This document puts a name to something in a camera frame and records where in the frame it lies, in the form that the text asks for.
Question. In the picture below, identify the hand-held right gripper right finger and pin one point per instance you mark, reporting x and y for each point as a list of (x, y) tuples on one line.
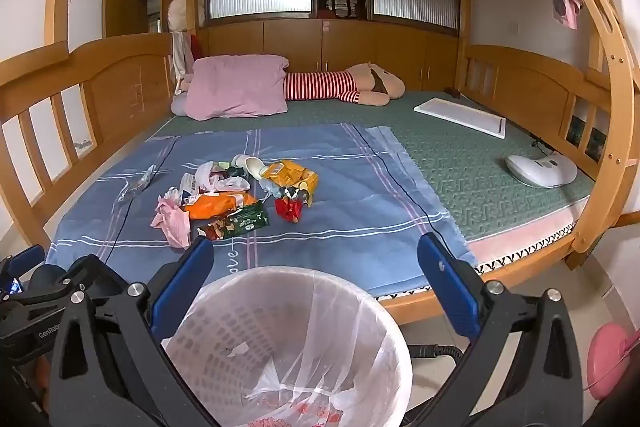
[(445, 282)]

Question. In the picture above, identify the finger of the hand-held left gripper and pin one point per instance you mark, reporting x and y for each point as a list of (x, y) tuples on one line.
[(95, 272), (25, 259)]

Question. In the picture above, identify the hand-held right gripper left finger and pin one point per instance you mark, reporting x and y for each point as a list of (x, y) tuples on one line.
[(182, 287)]

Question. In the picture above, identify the white plastic waste basket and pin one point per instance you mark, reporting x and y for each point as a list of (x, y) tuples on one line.
[(225, 332)]

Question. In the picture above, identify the orange snack bag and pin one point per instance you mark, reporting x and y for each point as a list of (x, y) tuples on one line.
[(215, 205)]

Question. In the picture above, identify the green snack packet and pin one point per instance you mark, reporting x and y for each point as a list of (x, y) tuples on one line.
[(245, 219)]

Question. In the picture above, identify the white blue medicine box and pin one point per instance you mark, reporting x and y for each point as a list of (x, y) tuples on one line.
[(188, 187)]

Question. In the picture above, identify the white plastic bag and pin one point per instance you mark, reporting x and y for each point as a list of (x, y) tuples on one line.
[(210, 174)]

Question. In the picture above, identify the red wrapper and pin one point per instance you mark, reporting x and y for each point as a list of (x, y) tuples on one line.
[(289, 209)]

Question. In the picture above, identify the white plastic trash basket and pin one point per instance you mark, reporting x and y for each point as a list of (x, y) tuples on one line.
[(310, 357)]

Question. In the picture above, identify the pink crumpled plastic bag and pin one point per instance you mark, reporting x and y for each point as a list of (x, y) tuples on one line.
[(172, 222)]

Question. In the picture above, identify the white paper scrap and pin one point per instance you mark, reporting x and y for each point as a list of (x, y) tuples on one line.
[(239, 349)]

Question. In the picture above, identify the pink mattress pad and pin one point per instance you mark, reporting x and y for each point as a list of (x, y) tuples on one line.
[(525, 242)]

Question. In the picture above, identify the clear plastic wrapper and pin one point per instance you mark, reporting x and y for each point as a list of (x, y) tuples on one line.
[(137, 184)]

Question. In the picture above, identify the green bed mat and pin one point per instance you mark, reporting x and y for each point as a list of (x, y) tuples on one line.
[(475, 167)]

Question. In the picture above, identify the blue plaid bed sheet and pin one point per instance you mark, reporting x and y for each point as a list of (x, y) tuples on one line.
[(350, 207)]

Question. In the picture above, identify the light blue face mask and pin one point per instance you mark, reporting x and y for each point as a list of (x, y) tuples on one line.
[(269, 191)]

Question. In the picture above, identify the white paper cup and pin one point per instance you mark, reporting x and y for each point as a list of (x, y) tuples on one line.
[(255, 167)]

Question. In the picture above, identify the white handheld vacuum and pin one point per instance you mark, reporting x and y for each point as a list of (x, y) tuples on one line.
[(540, 169)]

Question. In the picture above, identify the yellow snack bag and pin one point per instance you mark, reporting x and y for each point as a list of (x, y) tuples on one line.
[(287, 174)]

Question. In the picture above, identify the white flat board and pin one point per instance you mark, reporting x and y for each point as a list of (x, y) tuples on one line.
[(460, 114)]

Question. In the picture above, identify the pink round object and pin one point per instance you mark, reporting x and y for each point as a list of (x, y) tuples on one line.
[(612, 357)]

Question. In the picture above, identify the pink pillow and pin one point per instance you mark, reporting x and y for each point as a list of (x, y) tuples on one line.
[(235, 87)]

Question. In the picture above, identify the striped plush doll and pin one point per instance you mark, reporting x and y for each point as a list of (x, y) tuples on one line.
[(320, 84)]

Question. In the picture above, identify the red cloth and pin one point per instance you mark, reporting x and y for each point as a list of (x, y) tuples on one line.
[(194, 46)]

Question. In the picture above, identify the white hanging cloth bundle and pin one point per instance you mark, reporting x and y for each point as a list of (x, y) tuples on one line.
[(177, 17)]

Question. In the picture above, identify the wooden bed ladder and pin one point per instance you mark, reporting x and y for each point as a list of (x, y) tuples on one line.
[(617, 72)]

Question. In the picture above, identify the wooden bunk bed frame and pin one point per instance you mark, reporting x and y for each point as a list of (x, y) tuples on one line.
[(120, 72)]

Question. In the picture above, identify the wooden wall cabinet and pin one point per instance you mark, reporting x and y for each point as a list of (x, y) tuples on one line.
[(300, 39)]

